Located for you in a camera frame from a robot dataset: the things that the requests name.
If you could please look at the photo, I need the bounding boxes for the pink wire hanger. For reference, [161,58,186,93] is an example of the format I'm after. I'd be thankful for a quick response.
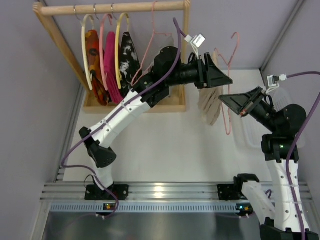
[214,32,240,136]
[131,0,172,87]

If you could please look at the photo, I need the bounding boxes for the beige trousers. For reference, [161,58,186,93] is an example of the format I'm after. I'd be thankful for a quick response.
[197,48,226,127]

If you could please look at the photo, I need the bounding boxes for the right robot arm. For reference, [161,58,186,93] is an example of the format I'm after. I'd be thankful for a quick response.
[219,87,320,240]

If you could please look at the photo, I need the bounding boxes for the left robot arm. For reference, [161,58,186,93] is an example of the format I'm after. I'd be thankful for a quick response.
[79,46,233,194]

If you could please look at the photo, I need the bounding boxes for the grey trousers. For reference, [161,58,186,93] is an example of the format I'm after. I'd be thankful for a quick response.
[142,36,174,76]

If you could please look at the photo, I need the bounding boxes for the black white patterned trousers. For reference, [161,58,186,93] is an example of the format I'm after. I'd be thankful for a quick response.
[119,31,141,98]

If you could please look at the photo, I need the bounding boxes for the yellow plastic hanger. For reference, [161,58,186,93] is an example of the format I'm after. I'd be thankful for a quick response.
[114,12,130,90]

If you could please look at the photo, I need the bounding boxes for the magenta trousers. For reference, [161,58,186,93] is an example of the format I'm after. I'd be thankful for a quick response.
[103,31,124,104]

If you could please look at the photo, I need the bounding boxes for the pink plastic hanger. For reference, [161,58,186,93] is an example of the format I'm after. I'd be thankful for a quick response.
[99,13,113,91]

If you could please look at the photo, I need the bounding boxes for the orange camouflage trousers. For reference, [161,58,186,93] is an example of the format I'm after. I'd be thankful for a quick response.
[84,29,111,106]

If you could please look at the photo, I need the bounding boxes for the cream plastic hanger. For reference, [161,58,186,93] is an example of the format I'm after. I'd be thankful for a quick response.
[80,14,95,91]

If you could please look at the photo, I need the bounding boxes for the white plastic basket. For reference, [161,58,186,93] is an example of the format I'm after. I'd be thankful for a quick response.
[232,87,293,150]

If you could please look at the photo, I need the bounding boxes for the wooden clothes rack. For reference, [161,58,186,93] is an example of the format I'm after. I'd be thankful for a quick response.
[32,0,191,114]

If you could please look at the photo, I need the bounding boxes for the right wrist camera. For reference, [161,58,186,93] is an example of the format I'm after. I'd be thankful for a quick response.
[265,74,288,94]

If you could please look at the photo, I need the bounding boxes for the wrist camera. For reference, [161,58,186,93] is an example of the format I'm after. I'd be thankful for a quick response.
[184,33,206,59]
[265,74,288,94]

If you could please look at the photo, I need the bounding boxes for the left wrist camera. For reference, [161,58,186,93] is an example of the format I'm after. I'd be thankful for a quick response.
[184,33,206,59]

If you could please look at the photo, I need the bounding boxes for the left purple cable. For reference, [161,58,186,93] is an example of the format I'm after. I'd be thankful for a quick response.
[60,17,188,218]

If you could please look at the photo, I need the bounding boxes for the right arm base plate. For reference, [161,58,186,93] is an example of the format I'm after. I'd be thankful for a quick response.
[217,184,247,201]

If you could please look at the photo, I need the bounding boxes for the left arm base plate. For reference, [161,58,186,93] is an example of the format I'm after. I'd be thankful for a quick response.
[84,184,129,201]

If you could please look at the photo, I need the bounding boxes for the aluminium mounting rail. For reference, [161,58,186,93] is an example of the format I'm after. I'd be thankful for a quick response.
[39,164,313,213]

